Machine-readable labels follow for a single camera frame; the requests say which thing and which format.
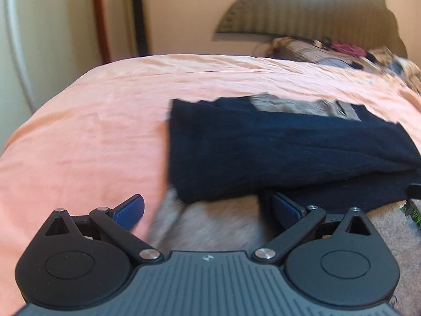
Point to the white wardrobe door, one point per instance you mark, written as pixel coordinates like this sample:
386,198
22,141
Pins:
39,39

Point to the dark pole with gold edges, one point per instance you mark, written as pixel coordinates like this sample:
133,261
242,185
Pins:
136,13

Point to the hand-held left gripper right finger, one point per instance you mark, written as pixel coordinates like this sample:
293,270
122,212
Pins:
284,208

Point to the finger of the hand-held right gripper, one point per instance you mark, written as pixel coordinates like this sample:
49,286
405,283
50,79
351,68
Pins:
415,191

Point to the pink bed blanket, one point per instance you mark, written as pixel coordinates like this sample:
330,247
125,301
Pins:
82,121

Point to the pile of patterned clothes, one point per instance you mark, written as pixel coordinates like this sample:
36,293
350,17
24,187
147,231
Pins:
394,64

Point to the magenta cloth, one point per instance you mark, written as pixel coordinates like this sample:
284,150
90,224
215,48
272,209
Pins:
348,47

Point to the plaid cloth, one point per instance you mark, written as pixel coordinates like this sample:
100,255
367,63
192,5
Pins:
302,51

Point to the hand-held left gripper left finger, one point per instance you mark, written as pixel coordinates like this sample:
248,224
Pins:
131,208

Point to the brown wooden door frame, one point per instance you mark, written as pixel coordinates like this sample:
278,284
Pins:
100,16

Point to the navy and grey knit garment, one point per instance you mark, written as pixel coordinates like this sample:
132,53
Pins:
263,144

